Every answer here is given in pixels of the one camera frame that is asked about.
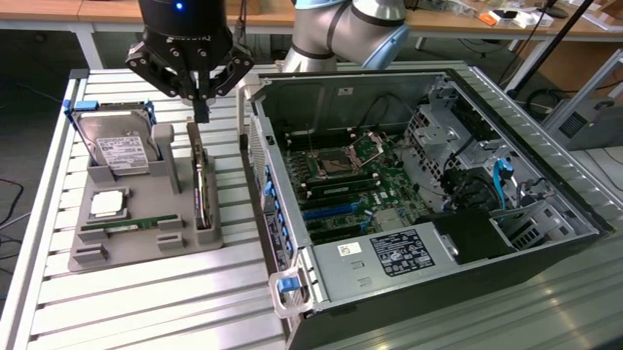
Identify grey power supply with labels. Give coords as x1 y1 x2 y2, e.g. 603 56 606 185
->
309 221 463 304

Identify small white box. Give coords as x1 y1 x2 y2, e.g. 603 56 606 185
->
511 12 555 30

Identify green RAM stick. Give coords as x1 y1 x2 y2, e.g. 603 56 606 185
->
80 214 177 233

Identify metal socket cover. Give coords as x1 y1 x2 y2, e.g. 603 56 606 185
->
345 130 391 168

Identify CPU socket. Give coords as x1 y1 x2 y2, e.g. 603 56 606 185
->
315 149 364 180

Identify hard disk with blue bracket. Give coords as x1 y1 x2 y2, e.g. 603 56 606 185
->
63 98 164 176

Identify grey metal disk bay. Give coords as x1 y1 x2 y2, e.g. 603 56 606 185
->
488 199 580 252

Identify black RAM stick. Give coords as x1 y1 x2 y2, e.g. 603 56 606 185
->
301 177 381 201

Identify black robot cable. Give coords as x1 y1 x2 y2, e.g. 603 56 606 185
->
232 0 251 48

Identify wooden desk white legs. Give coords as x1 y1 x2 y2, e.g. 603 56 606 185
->
0 0 297 70
408 0 623 92

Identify black power wire bundle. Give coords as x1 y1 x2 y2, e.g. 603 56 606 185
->
438 167 507 213

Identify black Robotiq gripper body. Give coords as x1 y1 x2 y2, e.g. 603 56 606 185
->
139 0 235 74

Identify grey metal cabinet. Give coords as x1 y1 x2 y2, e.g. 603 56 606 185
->
540 49 623 151

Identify perforated metal drive cage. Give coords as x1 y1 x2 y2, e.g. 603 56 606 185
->
403 78 507 172

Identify black expansion slot blue latch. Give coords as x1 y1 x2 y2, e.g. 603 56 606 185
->
304 218 367 234

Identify green Dell motherboard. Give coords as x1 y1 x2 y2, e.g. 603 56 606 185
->
281 127 424 246

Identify graphics card with metal bracket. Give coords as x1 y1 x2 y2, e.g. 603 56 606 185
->
185 116 215 231

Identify black floor cable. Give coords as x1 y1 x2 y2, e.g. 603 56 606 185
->
0 177 25 227

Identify grey printed parts rack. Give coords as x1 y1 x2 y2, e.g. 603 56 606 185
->
67 122 225 273

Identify black stand pole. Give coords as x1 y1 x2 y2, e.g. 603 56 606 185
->
504 0 598 96

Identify blue SATA wire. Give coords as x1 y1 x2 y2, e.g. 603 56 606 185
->
490 156 515 212

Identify silver CPU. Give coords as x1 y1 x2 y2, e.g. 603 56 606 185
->
89 190 125 219

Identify open black PC case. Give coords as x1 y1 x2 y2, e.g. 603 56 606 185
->
236 67 615 350

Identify black plastic shroud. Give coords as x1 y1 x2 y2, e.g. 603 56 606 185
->
412 209 516 265

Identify black coiled cable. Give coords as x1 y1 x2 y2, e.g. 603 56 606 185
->
527 88 570 118

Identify thin black wire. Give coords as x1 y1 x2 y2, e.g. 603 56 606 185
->
356 92 416 129

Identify silver chipset heatsink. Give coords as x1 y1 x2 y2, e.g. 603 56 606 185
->
372 210 405 229

